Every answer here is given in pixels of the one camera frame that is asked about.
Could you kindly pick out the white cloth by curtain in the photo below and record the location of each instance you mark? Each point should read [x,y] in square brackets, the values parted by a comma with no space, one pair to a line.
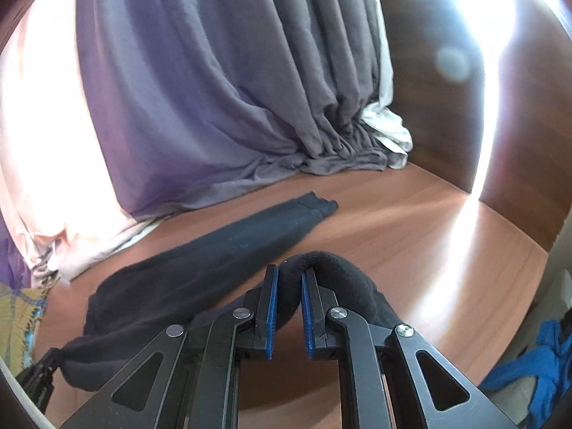
[387,126]

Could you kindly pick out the wooden wardrobe panel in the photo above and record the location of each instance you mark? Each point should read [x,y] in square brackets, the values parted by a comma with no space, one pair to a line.
[484,87]

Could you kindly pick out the blue cloth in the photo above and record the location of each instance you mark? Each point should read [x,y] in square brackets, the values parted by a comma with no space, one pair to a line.
[549,362]

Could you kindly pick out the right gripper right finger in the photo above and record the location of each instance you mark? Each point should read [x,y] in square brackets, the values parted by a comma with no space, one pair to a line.
[390,377]

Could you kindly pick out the purple grey curtain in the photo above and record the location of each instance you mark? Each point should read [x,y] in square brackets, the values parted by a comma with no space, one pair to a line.
[198,101]

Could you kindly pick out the white sheer curtain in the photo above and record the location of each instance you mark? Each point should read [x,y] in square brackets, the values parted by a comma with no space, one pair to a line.
[59,210]

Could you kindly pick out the dark navy pants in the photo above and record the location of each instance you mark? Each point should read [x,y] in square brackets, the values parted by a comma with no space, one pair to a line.
[184,285]

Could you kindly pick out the yellow blue woven scarf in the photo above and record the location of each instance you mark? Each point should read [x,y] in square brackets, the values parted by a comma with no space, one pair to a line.
[21,312]

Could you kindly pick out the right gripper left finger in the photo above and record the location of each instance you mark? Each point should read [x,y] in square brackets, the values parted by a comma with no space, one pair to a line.
[188,377]

